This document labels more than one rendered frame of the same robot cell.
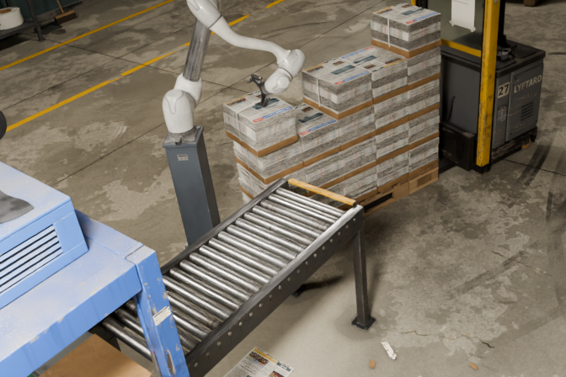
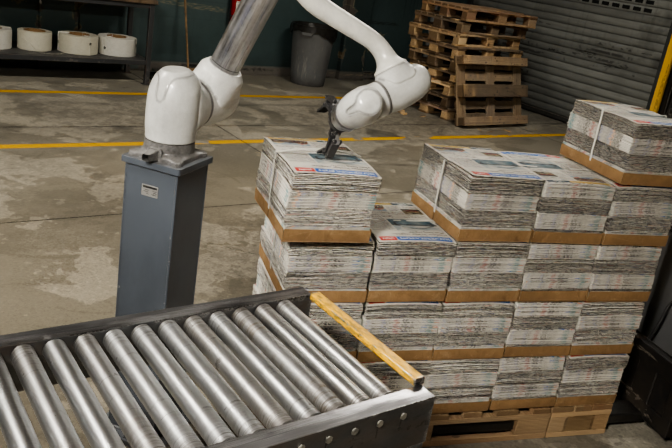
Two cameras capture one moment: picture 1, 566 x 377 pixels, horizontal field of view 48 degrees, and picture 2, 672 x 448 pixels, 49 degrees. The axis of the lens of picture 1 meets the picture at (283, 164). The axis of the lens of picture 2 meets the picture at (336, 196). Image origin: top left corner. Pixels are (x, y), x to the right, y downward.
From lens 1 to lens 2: 1.60 m
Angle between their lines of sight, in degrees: 15
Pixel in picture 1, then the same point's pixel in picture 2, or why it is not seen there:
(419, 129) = (598, 324)
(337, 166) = (428, 326)
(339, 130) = (452, 262)
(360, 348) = not seen: outside the picture
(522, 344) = not seen: outside the picture
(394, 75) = (585, 204)
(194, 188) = (153, 257)
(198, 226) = not seen: hidden behind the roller
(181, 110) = (174, 101)
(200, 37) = not seen: outside the picture
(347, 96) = (487, 204)
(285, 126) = (352, 205)
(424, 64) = (643, 208)
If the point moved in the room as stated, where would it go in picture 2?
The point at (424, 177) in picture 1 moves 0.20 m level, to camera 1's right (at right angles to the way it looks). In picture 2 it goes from (581, 419) to (632, 432)
